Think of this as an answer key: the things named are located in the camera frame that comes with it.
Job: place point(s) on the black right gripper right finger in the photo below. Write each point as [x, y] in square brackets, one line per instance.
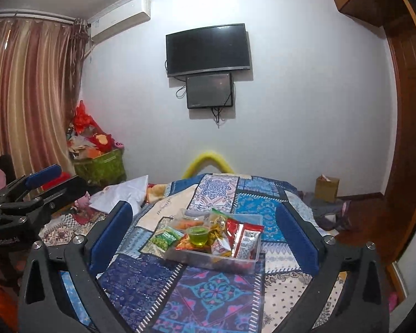
[363, 303]

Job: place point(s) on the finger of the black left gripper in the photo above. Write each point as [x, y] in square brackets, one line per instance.
[65, 193]
[33, 181]

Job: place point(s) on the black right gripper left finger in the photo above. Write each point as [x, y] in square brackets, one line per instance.
[44, 305]

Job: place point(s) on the pink plush toy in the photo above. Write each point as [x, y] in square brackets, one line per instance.
[82, 203]

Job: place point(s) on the white pillow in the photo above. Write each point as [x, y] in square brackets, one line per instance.
[131, 191]

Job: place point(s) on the brown wooden door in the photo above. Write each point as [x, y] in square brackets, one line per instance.
[401, 189]

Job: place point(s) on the green snack packet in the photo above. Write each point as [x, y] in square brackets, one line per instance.
[165, 238]

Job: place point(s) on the striped brown curtain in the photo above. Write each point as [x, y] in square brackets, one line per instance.
[40, 74]

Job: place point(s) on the brown cardboard box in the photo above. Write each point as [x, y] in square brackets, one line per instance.
[326, 188]

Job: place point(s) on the orange fried snack bag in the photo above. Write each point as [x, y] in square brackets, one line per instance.
[186, 223]

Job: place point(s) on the red white snack packet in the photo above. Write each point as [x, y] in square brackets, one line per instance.
[243, 238]

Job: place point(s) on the clear plastic storage bin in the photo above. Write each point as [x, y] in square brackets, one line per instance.
[216, 253]

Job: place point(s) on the green jelly cup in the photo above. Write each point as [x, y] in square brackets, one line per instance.
[198, 235]

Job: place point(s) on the patchwork blue bed quilt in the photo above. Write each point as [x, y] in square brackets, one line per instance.
[157, 287]

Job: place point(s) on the yellow curved tube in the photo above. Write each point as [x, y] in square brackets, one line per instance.
[203, 160]

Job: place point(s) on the white air conditioner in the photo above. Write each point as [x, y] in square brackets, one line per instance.
[124, 17]

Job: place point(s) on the small black wall monitor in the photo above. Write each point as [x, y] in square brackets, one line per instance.
[209, 90]

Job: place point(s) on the large black wall television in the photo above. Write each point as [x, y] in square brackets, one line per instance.
[211, 48]

